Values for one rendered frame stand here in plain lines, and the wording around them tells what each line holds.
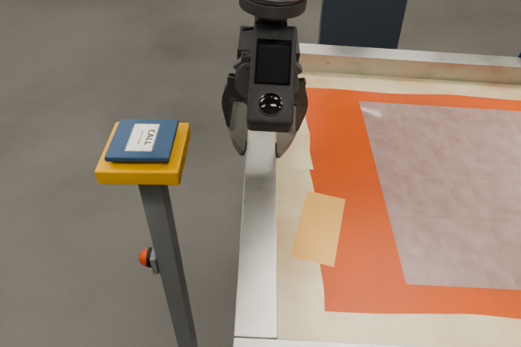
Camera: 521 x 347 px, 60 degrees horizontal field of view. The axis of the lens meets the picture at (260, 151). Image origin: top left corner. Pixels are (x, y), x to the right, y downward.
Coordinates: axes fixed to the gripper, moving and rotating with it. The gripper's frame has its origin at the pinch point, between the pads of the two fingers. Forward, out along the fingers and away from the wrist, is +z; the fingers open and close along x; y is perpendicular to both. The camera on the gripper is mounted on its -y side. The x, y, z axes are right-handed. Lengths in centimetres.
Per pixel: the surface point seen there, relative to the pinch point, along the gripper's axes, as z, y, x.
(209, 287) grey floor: 105, 47, 12
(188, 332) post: 68, 10, 13
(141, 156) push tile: 8.8, 7.4, 17.8
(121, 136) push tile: 9.1, 12.2, 22.1
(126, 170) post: 10.6, 6.2, 20.0
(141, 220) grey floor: 107, 78, 43
